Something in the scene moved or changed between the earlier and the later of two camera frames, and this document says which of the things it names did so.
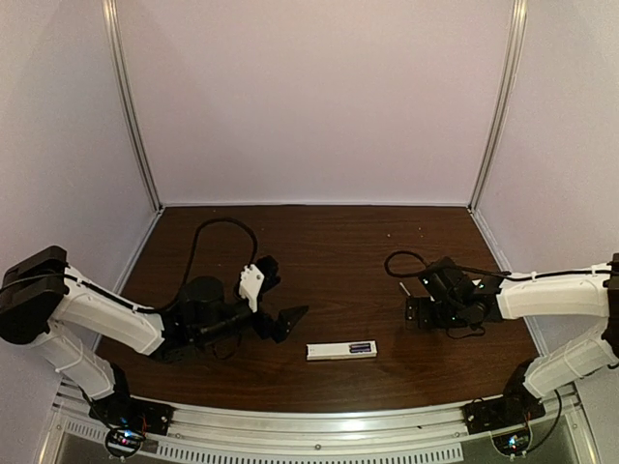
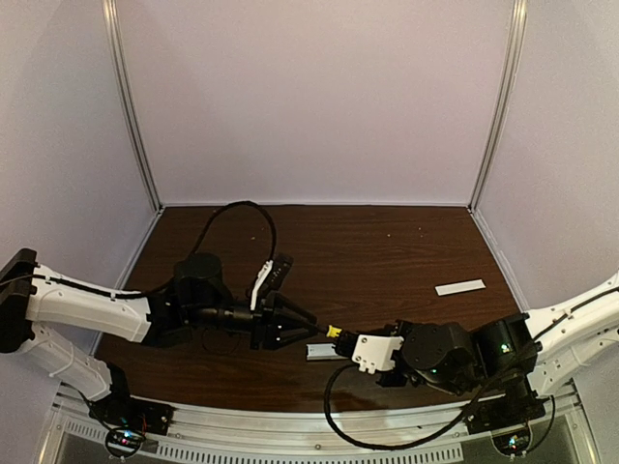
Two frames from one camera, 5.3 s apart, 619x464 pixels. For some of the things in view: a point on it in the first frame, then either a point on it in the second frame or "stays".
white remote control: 338,351 stays
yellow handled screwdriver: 404,289 → 333,332
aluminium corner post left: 115,43 stays
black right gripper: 418,312 → 348,343
